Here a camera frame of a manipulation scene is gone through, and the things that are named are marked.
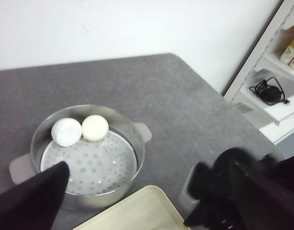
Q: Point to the cream rectangular tray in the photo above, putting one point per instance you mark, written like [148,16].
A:
[147,209]

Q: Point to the stainless steel steamer pot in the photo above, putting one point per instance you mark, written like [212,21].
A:
[28,165]

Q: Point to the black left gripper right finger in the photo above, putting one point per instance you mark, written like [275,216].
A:
[239,192]

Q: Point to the white shelf unit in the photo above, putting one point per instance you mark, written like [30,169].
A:
[276,122]

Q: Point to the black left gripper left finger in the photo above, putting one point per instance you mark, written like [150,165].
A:
[34,204]

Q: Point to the panda bun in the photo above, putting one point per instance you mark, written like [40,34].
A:
[66,132]
[94,128]

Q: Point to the white perforated steamer liner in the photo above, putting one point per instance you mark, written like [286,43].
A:
[95,167]

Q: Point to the yellow boxes on shelf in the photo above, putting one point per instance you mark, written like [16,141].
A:
[287,56]

